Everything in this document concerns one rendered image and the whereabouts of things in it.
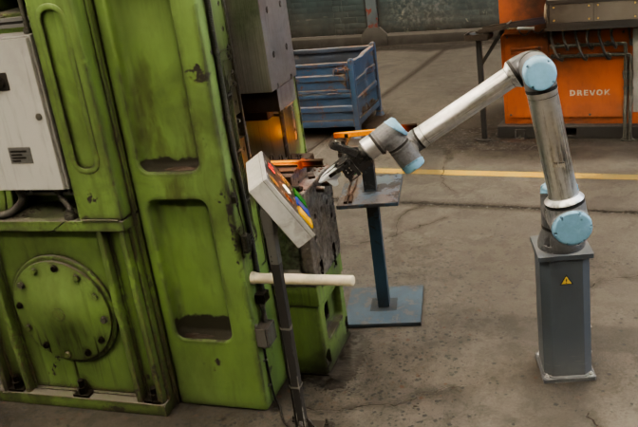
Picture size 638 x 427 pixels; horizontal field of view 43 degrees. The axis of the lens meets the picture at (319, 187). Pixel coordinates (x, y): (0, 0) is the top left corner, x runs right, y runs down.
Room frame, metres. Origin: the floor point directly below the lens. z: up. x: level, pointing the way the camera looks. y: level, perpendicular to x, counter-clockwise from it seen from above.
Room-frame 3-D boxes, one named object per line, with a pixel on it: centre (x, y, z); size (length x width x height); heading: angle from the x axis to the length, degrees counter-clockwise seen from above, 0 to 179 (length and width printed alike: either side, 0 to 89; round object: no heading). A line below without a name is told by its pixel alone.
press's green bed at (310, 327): (3.47, 0.27, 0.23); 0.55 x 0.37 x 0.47; 69
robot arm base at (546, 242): (3.01, -0.96, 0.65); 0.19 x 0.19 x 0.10
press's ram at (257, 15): (3.45, 0.26, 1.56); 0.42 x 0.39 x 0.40; 69
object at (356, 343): (3.32, 0.04, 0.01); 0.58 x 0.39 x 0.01; 159
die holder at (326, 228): (3.47, 0.27, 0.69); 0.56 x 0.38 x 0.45; 69
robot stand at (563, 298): (3.01, -0.96, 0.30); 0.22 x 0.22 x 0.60; 82
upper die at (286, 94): (3.42, 0.28, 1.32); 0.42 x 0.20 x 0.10; 69
